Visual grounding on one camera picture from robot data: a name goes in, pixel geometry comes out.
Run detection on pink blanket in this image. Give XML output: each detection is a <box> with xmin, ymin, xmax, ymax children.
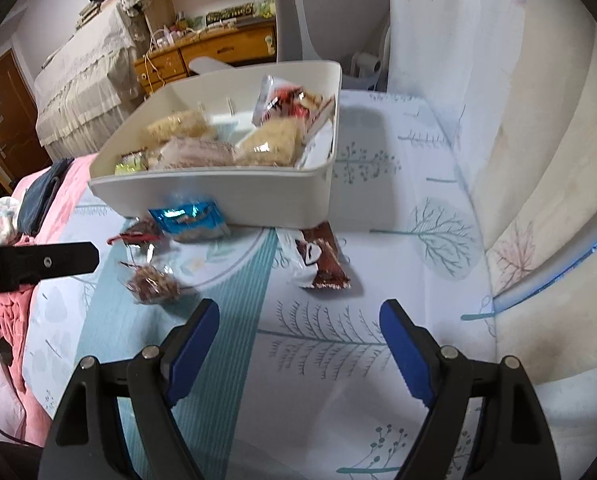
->
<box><xmin>0</xmin><ymin>155</ymin><xmax>99</xmax><ymax>451</ymax></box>

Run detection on clear packet of beige snack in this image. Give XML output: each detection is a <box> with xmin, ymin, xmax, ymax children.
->
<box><xmin>233</xmin><ymin>119</ymin><xmax>306</xmax><ymax>167</ymax></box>

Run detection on white charging cables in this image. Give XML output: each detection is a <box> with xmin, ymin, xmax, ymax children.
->
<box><xmin>141</xmin><ymin>30</ymin><xmax>179</xmax><ymax>93</ymax></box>

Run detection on dark red snack packet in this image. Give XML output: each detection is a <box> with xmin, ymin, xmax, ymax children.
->
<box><xmin>107</xmin><ymin>219</ymin><xmax>165</xmax><ymax>249</ymax></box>

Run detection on red and white snack packet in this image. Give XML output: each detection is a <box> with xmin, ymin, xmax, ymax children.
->
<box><xmin>252</xmin><ymin>75</ymin><xmax>338</xmax><ymax>168</ymax></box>

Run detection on stack of books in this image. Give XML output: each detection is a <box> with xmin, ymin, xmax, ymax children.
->
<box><xmin>76</xmin><ymin>0</ymin><xmax>102</xmax><ymax>28</ymax></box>

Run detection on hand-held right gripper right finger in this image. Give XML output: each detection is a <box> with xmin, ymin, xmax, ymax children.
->
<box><xmin>379</xmin><ymin>298</ymin><xmax>561</xmax><ymax>480</ymax></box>

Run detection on brown and white snack packet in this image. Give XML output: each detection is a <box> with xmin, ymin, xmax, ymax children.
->
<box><xmin>277</xmin><ymin>222</ymin><xmax>353</xmax><ymax>291</ymax></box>

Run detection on white plastic storage bin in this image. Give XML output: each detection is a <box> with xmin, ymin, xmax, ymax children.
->
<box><xmin>87</xmin><ymin>60</ymin><xmax>343</xmax><ymax>228</ymax></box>

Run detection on lace cloth covered furniture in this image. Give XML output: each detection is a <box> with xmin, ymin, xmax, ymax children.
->
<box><xmin>32</xmin><ymin>2</ymin><xmax>152</xmax><ymax>161</ymax></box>

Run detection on green label clear snack packet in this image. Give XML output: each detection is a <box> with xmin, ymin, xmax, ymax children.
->
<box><xmin>114</xmin><ymin>150</ymin><xmax>149</xmax><ymax>176</ymax></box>

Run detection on brown wooden door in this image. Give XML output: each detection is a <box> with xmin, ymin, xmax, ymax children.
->
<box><xmin>0</xmin><ymin>49</ymin><xmax>52</xmax><ymax>191</ymax></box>

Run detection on clear packet of yellow snack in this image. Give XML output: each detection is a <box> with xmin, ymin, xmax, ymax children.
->
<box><xmin>146</xmin><ymin>109</ymin><xmax>216</xmax><ymax>143</ymax></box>

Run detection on white patterned fluffy blanket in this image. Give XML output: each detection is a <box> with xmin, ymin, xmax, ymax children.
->
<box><xmin>0</xmin><ymin>195</ymin><xmax>22</xmax><ymax>247</ymax></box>

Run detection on wooden desk with drawers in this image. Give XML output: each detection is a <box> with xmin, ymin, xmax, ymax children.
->
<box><xmin>133</xmin><ymin>22</ymin><xmax>279</xmax><ymax>96</ymax></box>

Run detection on grey office chair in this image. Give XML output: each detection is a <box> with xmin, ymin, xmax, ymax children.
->
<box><xmin>188</xmin><ymin>0</ymin><xmax>394</xmax><ymax>93</ymax></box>

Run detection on pale leaf print cloth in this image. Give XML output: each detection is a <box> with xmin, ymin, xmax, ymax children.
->
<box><xmin>385</xmin><ymin>0</ymin><xmax>597</xmax><ymax>480</ymax></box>

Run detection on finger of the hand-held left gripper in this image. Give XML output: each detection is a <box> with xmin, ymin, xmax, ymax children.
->
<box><xmin>13</xmin><ymin>241</ymin><xmax>100</xmax><ymax>287</ymax></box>

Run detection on blue denim garment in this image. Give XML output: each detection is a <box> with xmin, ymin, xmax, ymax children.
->
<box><xmin>16</xmin><ymin>157</ymin><xmax>75</xmax><ymax>236</ymax></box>

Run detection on green printed box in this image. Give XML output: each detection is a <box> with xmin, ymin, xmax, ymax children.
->
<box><xmin>206</xmin><ymin>0</ymin><xmax>276</xmax><ymax>26</ymax></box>

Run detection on clear packet of brown snack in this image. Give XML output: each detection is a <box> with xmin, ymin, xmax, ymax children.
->
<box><xmin>120</xmin><ymin>260</ymin><xmax>190</xmax><ymax>306</ymax></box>

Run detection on blue snack packet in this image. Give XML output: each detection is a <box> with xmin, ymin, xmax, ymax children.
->
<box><xmin>150</xmin><ymin>201</ymin><xmax>232</xmax><ymax>244</ymax></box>

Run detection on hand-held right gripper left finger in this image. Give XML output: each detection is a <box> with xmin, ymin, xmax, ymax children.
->
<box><xmin>37</xmin><ymin>298</ymin><xmax>222</xmax><ymax>480</ymax></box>

